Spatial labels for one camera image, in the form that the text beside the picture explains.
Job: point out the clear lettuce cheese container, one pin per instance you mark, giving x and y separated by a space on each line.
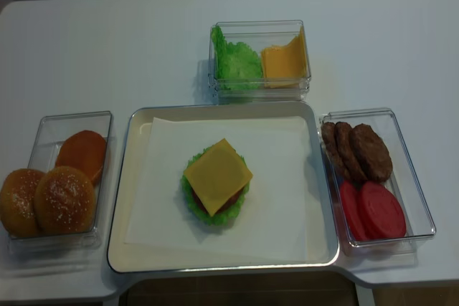
258 35

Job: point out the clear patty tomato container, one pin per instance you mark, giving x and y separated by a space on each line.
403 183

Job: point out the red tomato slice front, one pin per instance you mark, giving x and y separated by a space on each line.
380 212

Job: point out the green lettuce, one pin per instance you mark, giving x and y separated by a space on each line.
201 216

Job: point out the white paper sheet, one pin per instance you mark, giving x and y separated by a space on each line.
272 221

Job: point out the red tomato slice back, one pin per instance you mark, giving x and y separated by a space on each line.
348 195

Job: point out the yellow cheese slice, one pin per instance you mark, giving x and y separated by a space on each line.
218 173

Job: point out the brown meat patty front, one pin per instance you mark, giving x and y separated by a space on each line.
371 153

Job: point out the clear bun container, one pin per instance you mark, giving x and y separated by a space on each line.
52 132

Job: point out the sesame bun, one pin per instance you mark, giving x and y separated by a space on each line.
17 202
64 202

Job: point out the brown meat patty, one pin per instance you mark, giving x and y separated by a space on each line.
342 131
371 153
328 136

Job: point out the white rectangular serving tray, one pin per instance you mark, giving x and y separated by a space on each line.
215 175

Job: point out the red tomato slice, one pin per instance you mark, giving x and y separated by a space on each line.
348 195
380 212

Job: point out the yellow cheese slices in box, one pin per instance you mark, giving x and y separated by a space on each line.
283 65

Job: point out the plain bottom bun in box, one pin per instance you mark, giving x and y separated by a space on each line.
84 151

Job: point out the brown meat patty back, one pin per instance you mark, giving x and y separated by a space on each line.
328 136

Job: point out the green lettuce leaf in box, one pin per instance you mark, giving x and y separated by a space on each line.
238 65

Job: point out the brown meat patty middle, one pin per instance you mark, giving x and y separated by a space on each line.
342 131

